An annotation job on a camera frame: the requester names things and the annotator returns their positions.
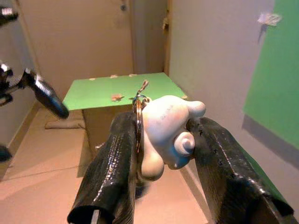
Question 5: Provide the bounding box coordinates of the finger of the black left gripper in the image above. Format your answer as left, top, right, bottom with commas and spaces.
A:
24, 68, 70, 119
0, 7, 20, 25

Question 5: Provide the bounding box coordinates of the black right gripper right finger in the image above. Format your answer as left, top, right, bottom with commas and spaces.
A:
186, 116, 299, 224

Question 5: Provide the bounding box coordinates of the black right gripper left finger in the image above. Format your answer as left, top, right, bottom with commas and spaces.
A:
67, 111, 141, 224

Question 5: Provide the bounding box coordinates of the green wall board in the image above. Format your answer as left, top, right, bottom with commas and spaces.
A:
242, 0, 299, 150

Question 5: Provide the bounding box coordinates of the white figure keychain with ring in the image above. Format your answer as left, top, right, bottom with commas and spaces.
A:
130, 79, 207, 187

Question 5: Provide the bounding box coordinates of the table with green cover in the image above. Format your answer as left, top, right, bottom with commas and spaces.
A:
62, 72, 189, 178

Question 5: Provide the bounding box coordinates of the beige floor mat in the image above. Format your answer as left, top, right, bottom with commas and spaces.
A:
44, 118, 85, 130

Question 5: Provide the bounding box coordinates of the wooden cabinet panel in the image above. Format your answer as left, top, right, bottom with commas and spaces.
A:
162, 0, 173, 75

